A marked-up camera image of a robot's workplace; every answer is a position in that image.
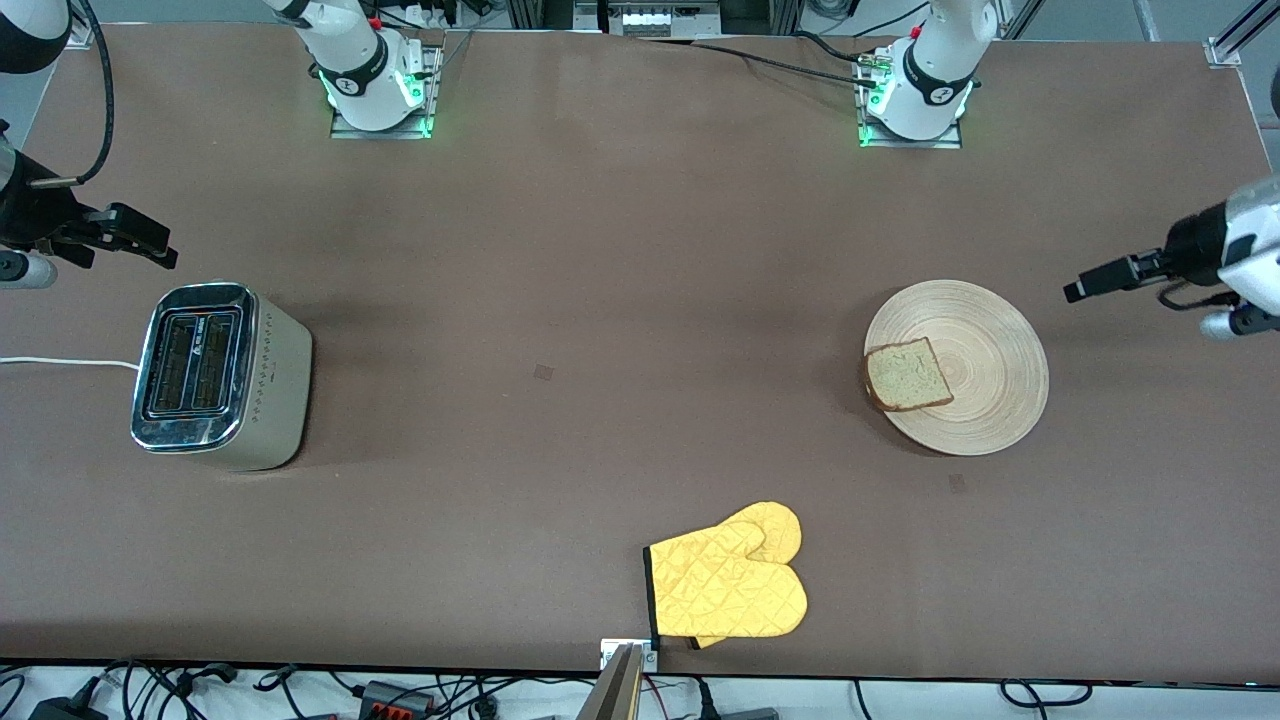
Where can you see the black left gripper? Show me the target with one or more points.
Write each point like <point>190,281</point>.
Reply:
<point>1188,245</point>

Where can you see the silver table corner bracket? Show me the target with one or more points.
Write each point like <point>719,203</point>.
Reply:
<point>1224,53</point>
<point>84,38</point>

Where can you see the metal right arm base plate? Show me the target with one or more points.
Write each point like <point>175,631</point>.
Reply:
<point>432,90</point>

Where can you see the chrome and beige toaster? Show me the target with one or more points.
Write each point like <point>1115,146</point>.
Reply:
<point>230,390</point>

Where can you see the white power strip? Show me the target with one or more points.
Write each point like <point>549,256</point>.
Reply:
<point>430,14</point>

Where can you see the round light wooden plate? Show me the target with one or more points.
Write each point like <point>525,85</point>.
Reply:
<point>985,340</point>

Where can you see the aluminium profile bar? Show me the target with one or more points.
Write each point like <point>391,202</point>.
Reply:
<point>615,690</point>

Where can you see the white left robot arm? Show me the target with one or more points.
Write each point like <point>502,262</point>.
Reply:
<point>935,80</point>

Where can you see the yellow quilted oven mitt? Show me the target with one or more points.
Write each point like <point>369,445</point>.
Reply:
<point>725,585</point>

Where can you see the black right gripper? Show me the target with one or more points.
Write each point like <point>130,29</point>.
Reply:
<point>30,217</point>

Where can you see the brown bread slice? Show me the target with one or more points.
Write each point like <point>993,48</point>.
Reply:
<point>908,376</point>

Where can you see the grey electrical box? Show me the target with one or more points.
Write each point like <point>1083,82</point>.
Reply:
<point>660,18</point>

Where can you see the red and black connector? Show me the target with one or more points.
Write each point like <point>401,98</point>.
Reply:
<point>395,698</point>

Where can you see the black power adapter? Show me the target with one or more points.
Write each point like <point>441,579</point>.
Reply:
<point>65,710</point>

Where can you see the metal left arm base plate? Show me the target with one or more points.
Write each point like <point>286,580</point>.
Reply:
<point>915,143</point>

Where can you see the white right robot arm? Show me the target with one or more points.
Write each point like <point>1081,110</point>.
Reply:
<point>355,60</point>

